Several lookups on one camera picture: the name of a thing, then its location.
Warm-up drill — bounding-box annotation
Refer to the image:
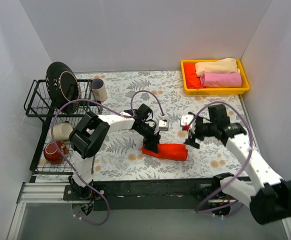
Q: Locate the orange t shirt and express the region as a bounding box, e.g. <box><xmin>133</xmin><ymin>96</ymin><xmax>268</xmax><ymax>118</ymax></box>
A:
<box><xmin>141</xmin><ymin>143</ymin><xmax>188</xmax><ymax>162</ymax></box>
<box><xmin>183</xmin><ymin>63</ymin><xmax>204</xmax><ymax>89</ymax></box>

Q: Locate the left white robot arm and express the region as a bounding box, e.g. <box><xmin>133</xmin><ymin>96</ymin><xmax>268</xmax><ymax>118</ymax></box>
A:
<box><xmin>69</xmin><ymin>104</ymin><xmax>161</xmax><ymax>200</ymax></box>

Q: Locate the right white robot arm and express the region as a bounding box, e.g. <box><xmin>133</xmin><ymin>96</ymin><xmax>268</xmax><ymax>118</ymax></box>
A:
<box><xmin>180</xmin><ymin>101</ymin><xmax>291</xmax><ymax>225</ymax></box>

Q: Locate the floral table mat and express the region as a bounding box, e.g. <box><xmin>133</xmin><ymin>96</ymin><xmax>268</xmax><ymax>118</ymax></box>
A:
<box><xmin>32</xmin><ymin>70</ymin><xmax>269</xmax><ymax>183</ymax></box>

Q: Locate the yellow plastic tray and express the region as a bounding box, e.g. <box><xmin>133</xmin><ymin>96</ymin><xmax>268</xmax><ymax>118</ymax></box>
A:
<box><xmin>180</xmin><ymin>59</ymin><xmax>250</xmax><ymax>96</ymax></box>

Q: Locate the rolled pink t shirt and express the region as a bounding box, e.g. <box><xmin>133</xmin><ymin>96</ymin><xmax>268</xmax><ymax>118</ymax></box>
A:
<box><xmin>200</xmin><ymin>73</ymin><xmax>242</xmax><ymax>88</ymax></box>

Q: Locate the rolled orange t shirt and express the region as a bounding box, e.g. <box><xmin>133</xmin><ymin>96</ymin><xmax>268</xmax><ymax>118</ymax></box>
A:
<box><xmin>183</xmin><ymin>63</ymin><xmax>204</xmax><ymax>89</ymax></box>

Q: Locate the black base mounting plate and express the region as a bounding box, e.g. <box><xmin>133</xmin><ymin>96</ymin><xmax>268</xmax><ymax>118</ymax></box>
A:
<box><xmin>62</xmin><ymin>177</ymin><xmax>243</xmax><ymax>212</ymax></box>

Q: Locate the purple rimmed mug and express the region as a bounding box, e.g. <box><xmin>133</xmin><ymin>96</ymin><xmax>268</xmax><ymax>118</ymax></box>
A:
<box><xmin>91</xmin><ymin>78</ymin><xmax>108</xmax><ymax>102</ymax></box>

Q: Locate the rolled beige t shirt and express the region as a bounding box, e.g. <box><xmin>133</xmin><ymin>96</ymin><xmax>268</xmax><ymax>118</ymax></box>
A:
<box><xmin>195</xmin><ymin>58</ymin><xmax>240</xmax><ymax>77</ymax></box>

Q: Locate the cream ceramic cup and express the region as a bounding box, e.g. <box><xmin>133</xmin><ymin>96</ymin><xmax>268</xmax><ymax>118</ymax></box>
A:
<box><xmin>53</xmin><ymin>122</ymin><xmax>73</xmax><ymax>141</ymax></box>

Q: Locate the black round plate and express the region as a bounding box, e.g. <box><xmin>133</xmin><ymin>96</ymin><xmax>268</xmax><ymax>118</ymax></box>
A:
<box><xmin>45</xmin><ymin>61</ymin><xmax>81</xmax><ymax>110</ymax></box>

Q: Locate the red floral bowl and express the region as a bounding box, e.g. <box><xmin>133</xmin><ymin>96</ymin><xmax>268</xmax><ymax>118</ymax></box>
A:
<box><xmin>43</xmin><ymin>141</ymin><xmax>69</xmax><ymax>165</ymax></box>

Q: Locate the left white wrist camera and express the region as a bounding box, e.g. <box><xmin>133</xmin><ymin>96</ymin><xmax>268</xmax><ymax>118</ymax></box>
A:
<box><xmin>157</xmin><ymin>119</ymin><xmax>169</xmax><ymax>131</ymax></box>

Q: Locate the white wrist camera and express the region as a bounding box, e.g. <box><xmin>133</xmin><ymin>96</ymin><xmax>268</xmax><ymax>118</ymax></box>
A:
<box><xmin>180</xmin><ymin>114</ymin><xmax>195</xmax><ymax>131</ymax></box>
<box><xmin>157</xmin><ymin>119</ymin><xmax>169</xmax><ymax>131</ymax></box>

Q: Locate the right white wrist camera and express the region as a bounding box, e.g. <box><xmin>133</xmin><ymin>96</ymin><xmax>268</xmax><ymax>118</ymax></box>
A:
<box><xmin>180</xmin><ymin>114</ymin><xmax>195</xmax><ymax>131</ymax></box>

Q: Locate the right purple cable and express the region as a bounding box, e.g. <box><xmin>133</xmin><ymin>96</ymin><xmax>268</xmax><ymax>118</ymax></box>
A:
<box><xmin>187</xmin><ymin>101</ymin><xmax>254</xmax><ymax>217</ymax></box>

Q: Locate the black wire dish rack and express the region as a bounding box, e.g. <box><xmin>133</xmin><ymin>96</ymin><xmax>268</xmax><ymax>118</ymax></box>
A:
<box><xmin>23</xmin><ymin>79</ymin><xmax>103</xmax><ymax>176</ymax></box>

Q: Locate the aluminium frame rail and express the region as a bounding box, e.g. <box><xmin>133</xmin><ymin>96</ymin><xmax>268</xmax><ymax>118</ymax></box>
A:
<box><xmin>16</xmin><ymin>181</ymin><xmax>286</xmax><ymax>204</ymax></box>

